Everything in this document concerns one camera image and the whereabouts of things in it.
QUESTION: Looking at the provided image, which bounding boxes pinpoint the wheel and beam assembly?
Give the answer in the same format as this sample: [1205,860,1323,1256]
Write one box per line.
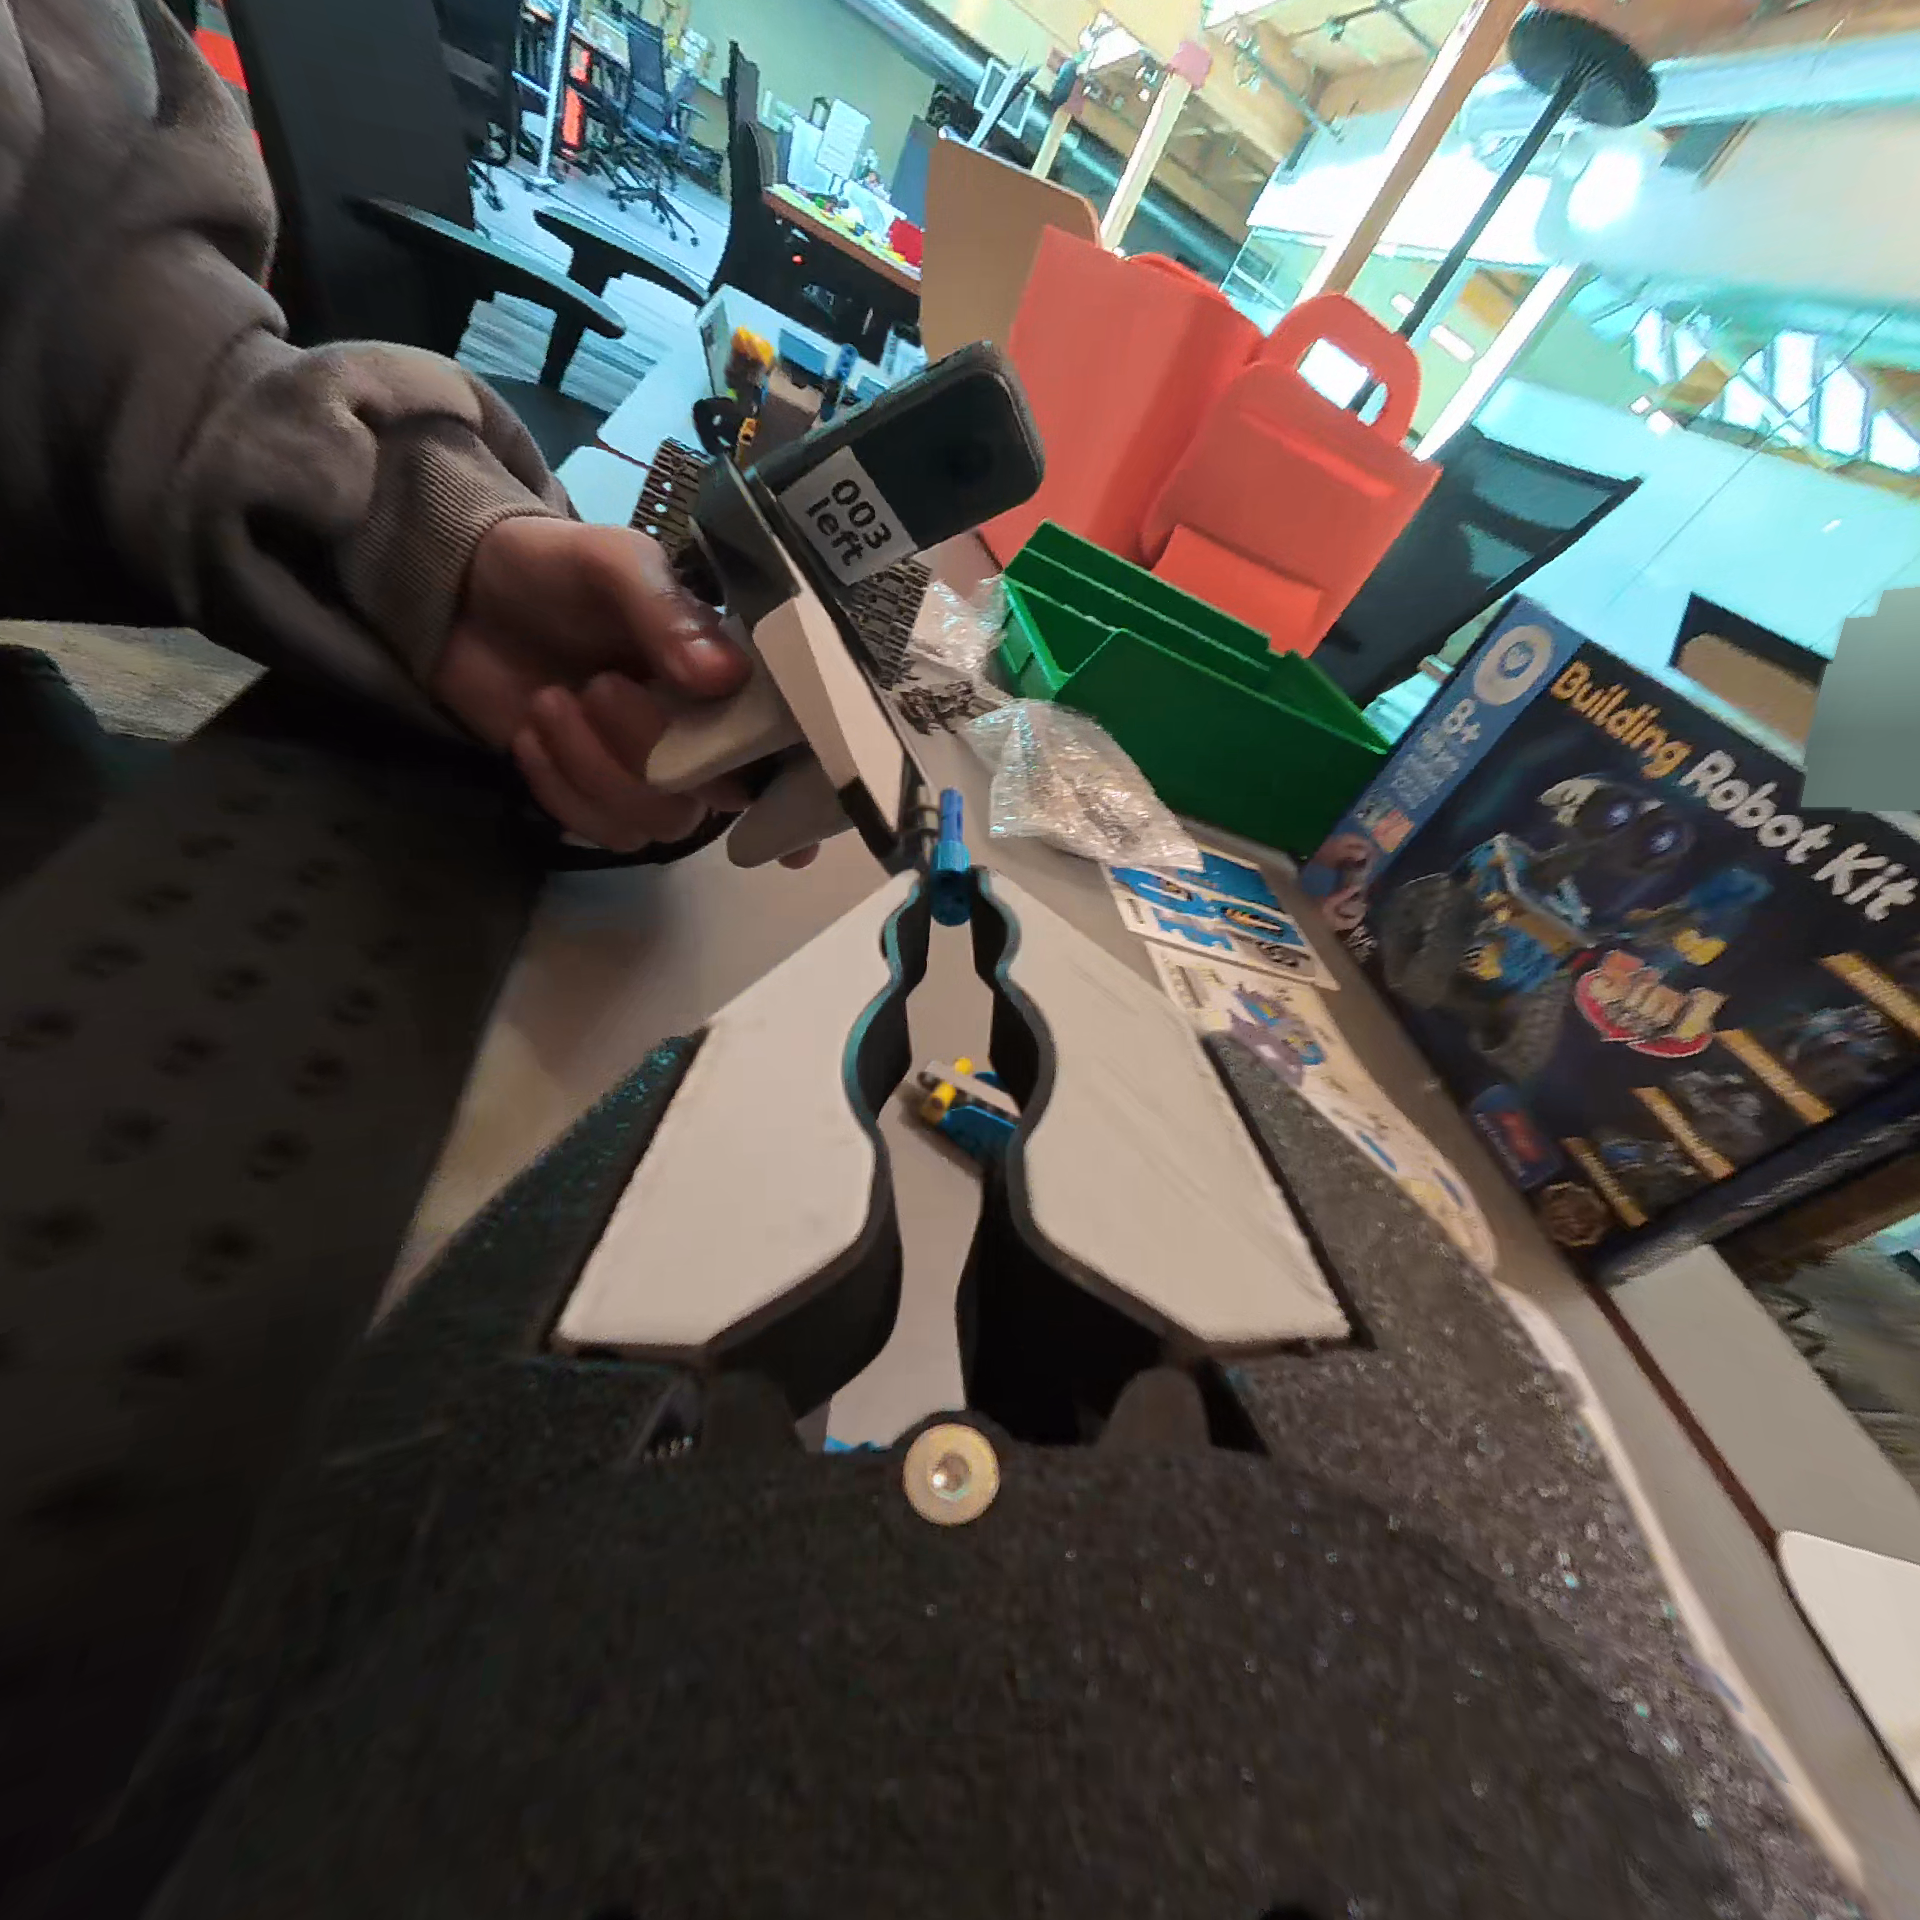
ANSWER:
[913,1053,1023,1162]

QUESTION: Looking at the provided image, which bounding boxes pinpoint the black armrest office chair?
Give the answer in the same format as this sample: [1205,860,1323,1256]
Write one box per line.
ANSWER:
[226,0,708,401]

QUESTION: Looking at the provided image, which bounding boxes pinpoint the clear bag with black parts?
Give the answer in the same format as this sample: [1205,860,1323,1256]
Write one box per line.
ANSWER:
[899,575,1012,738]

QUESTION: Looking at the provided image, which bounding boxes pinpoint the robot kit box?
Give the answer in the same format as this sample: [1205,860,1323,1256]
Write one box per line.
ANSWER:
[1299,593,1920,1277]

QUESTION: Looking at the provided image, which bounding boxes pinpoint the black swivel office chair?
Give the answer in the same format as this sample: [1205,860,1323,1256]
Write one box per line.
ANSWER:
[573,6,708,251]

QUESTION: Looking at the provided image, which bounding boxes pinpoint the black mesh chair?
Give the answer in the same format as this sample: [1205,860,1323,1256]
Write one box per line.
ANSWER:
[1319,424,1647,708]

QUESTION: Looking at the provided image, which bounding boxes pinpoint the green bin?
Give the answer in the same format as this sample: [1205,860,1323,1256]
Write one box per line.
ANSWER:
[997,518,1394,860]

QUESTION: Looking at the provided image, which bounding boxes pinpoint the black round pole lamp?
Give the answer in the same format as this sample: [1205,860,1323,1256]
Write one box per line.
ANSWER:
[1343,5,1664,420]

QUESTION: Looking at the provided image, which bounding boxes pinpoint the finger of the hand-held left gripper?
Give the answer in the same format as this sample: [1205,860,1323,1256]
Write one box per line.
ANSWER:
[755,587,932,879]

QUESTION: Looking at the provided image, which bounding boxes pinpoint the clear plastic bag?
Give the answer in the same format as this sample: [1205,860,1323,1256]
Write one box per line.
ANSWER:
[967,698,1202,873]

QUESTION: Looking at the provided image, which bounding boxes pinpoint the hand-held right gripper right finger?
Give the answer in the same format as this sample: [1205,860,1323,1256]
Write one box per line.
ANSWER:
[974,870,1352,1358]

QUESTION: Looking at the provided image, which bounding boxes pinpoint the white stand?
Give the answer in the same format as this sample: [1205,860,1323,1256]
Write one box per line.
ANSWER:
[1775,1528,1920,1803]

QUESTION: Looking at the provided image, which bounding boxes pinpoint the grey desk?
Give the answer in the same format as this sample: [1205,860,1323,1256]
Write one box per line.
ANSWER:
[376,322,1920,1803]

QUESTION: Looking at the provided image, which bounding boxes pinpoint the paned window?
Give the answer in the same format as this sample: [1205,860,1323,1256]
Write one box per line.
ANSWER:
[1620,297,1920,484]

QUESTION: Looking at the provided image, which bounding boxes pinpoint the sticker sheet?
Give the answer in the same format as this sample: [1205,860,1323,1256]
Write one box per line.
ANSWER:
[1100,846,1343,994]

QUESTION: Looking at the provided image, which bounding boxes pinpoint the tan cardboard sheet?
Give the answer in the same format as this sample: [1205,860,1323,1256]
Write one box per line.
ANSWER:
[916,135,1106,374]

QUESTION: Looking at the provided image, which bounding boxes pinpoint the person's left hand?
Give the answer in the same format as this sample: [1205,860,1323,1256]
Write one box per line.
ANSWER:
[434,517,750,853]

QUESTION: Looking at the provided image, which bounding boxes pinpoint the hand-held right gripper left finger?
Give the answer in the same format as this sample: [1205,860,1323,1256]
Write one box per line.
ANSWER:
[553,870,932,1364]

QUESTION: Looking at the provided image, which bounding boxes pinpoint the distant toy brick models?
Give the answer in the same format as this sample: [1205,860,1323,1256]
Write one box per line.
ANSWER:
[626,321,932,694]

